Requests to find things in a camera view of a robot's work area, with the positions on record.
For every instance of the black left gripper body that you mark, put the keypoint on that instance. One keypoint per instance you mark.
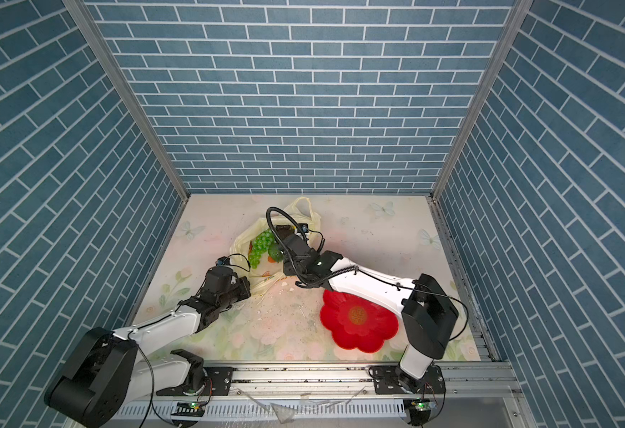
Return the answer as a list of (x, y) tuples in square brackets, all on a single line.
[(236, 292)]

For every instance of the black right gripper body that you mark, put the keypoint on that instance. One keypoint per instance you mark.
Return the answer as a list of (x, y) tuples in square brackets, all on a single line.
[(289, 268)]

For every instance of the dark green fake avocado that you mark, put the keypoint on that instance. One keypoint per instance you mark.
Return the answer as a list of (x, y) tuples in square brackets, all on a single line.
[(275, 253)]

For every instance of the yellowish printed plastic bag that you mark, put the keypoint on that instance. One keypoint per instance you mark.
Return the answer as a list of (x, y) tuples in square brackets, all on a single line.
[(267, 274)]

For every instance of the red flower shaped plate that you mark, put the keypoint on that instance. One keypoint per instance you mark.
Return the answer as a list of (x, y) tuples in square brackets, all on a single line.
[(357, 324)]

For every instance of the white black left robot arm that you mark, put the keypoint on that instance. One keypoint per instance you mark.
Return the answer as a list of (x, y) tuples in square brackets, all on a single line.
[(110, 368)]

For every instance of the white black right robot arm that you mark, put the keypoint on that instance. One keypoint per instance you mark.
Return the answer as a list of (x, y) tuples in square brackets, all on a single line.
[(426, 313)]

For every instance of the green fake grapes bunch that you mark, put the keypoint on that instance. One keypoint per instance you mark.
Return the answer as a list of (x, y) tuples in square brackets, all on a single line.
[(259, 247)]

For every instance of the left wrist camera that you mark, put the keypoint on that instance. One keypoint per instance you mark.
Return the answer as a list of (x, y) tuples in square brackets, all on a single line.
[(224, 261)]

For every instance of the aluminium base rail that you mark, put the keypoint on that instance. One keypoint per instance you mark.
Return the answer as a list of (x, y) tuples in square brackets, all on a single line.
[(477, 393)]

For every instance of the aluminium right corner post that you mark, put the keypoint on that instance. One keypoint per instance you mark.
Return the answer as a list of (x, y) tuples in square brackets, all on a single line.
[(502, 48)]

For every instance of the aluminium corner post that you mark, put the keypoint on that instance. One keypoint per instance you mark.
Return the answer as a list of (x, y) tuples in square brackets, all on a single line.
[(502, 48), (94, 37)]

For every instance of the aluminium left corner post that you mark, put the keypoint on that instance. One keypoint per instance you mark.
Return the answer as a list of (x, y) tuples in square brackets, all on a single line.
[(94, 37)]

